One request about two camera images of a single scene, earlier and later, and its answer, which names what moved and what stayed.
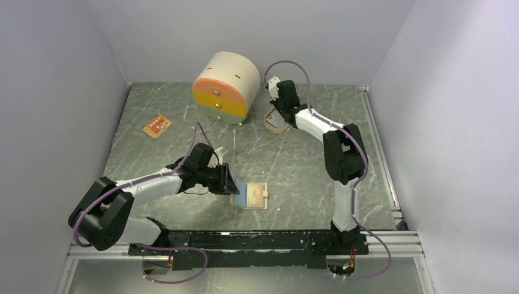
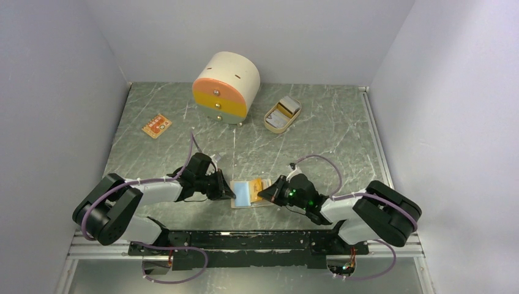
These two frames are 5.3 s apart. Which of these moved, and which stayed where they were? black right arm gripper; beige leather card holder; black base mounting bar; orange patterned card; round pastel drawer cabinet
Moved: black right arm gripper; beige leather card holder
Stayed: black base mounting bar; orange patterned card; round pastel drawer cabinet
